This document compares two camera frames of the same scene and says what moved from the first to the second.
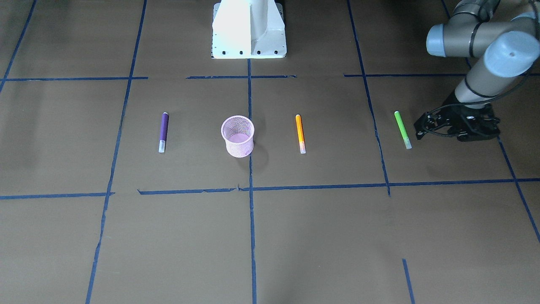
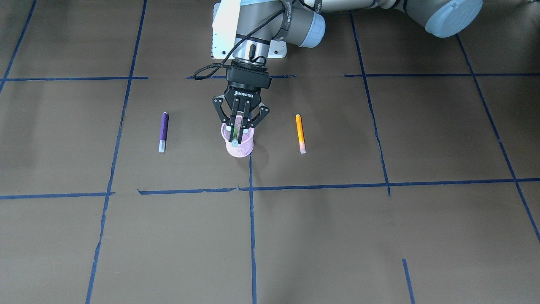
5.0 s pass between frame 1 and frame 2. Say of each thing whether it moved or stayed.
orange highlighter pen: stayed
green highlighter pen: moved
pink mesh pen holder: stayed
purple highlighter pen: stayed
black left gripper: moved
